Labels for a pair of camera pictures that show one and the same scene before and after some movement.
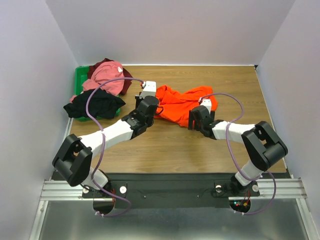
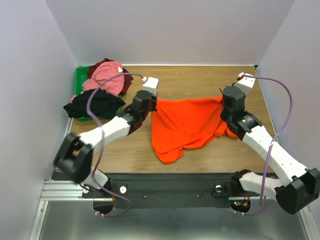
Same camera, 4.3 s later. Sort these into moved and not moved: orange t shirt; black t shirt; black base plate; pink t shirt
Moved: orange t shirt
Not moved: pink t shirt; black base plate; black t shirt
